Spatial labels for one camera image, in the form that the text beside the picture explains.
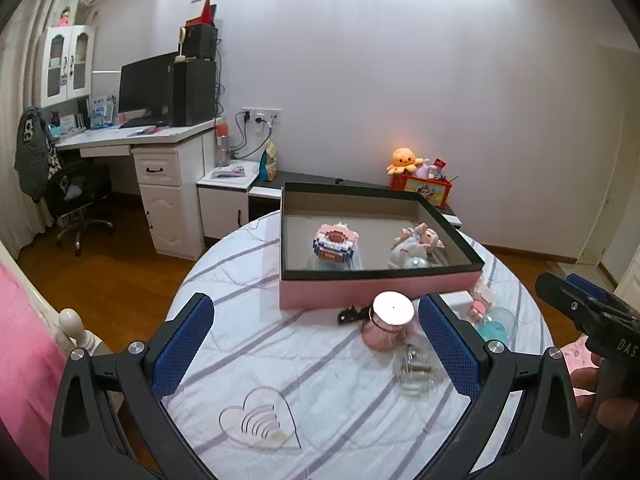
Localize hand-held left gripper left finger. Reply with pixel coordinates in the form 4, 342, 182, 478
49, 292, 221, 480

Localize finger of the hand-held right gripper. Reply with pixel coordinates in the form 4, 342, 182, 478
565, 273, 640, 318
535, 272, 608, 337

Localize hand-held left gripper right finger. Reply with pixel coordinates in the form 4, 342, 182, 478
417, 292, 583, 480

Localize clear glass bottle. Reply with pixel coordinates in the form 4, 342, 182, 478
392, 342, 437, 399

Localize teal glass bottle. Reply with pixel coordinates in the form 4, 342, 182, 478
467, 282, 517, 348

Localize pink jar with silver lid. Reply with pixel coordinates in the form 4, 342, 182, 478
361, 291, 416, 351

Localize black rhinestone hair clip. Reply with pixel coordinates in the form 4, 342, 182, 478
337, 306, 373, 326

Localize pink and black storage box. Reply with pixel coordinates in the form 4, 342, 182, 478
279, 182, 486, 311

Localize person's right hand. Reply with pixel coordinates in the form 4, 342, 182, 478
570, 365, 628, 428

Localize clear heart-shaped acrylic plate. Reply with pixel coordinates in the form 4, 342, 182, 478
218, 386, 303, 452

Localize white and pink doll figure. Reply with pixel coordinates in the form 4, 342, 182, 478
389, 222, 447, 271

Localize cream door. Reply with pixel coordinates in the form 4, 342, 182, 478
582, 42, 640, 291

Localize white bedside cabinet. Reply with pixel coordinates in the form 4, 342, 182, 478
196, 160, 261, 242

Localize pink and blue block toy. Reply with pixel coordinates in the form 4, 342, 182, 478
312, 222, 361, 271

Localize white desk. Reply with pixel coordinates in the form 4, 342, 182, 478
52, 120, 223, 261

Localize pink blanket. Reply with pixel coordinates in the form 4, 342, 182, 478
0, 255, 66, 480

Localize red toy box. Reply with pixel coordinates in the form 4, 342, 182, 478
390, 172, 453, 209

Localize purple toy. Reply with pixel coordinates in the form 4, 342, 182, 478
412, 157, 448, 181

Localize black office chair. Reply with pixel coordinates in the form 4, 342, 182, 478
45, 157, 116, 256

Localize orange octopus plush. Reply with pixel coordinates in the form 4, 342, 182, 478
386, 147, 426, 177

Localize clear water bottle red cap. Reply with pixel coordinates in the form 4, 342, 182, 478
215, 121, 232, 168

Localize blue and yellow snack bag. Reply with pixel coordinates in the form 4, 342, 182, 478
258, 140, 279, 182

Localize dark low bench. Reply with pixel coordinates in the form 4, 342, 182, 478
248, 171, 463, 228

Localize grey jacket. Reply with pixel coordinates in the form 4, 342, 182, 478
14, 106, 63, 204

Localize blue and white box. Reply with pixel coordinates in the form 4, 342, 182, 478
90, 94, 118, 128

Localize black computer tower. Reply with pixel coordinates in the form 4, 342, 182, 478
172, 59, 218, 127

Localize black computer monitor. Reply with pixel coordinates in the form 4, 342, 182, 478
117, 51, 180, 121

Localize small black box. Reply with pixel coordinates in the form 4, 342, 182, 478
186, 23, 219, 61

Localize white curtain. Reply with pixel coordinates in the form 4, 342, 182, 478
0, 0, 76, 261

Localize red folder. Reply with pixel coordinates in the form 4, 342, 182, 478
186, 0, 218, 28

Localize white bed frame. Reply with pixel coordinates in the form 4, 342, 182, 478
0, 240, 103, 361

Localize black power cables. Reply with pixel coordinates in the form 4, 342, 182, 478
231, 112, 273, 161

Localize white wall socket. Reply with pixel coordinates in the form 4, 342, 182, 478
241, 107, 282, 128

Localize white wall cabinet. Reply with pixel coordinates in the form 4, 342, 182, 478
39, 24, 97, 109

